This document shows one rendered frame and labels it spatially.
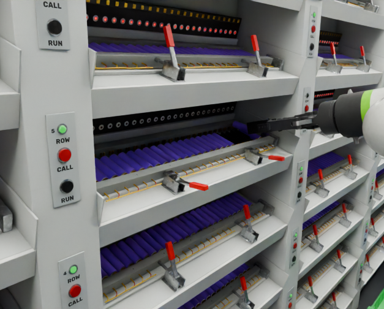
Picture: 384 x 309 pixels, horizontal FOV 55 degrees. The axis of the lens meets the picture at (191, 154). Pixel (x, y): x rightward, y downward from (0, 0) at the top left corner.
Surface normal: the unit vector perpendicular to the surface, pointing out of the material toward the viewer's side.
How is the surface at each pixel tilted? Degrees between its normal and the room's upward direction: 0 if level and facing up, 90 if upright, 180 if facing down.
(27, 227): 90
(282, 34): 90
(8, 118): 107
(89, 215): 90
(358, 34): 90
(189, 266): 17
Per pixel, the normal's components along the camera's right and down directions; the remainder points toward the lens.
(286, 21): -0.67, 0.18
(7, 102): 0.70, 0.45
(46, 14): 0.74, 0.17
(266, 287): 0.23, -0.87
